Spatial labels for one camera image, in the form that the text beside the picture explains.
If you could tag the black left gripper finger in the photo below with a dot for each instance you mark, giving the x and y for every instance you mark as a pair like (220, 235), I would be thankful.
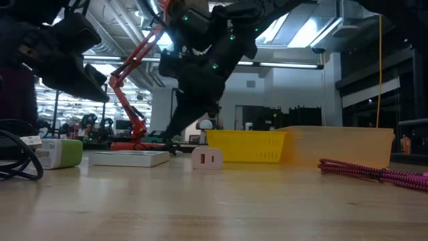
(77, 83)
(98, 76)

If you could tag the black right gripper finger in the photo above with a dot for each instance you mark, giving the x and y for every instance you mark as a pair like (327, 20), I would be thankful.
(185, 110)
(213, 110)

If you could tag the white globe lamp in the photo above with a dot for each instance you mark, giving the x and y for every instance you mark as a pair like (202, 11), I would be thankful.
(206, 124)

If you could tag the row of black cabinets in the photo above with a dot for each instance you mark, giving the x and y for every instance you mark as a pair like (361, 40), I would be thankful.
(301, 117)

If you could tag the small black monitor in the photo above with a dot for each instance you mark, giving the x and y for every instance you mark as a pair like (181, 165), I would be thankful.
(123, 124)

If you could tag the orange bottle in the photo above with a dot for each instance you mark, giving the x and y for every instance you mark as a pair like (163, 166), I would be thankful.
(405, 144)

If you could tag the red desk lamp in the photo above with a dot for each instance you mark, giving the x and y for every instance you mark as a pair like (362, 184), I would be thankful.
(137, 129)

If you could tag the yellow plastic basket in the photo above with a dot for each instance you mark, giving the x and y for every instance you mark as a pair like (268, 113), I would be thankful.
(247, 147)

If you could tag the green and white charger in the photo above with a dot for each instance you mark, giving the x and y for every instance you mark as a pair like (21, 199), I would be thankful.
(63, 154)

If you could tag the grey handrail pipe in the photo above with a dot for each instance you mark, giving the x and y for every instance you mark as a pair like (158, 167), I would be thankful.
(414, 122)

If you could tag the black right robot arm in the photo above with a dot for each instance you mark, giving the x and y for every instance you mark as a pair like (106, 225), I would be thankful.
(254, 13)

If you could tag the white box green print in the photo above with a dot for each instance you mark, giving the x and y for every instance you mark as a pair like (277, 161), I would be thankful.
(128, 159)

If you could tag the ceiling dome camera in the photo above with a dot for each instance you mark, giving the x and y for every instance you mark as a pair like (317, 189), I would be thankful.
(318, 50)

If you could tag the orange translucent plastic bin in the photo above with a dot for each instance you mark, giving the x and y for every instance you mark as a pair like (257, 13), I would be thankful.
(337, 147)

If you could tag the white wall charger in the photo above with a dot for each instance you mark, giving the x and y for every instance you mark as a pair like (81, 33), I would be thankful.
(207, 158)

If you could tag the black gantry frame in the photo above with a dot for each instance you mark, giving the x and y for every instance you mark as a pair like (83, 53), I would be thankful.
(55, 114)

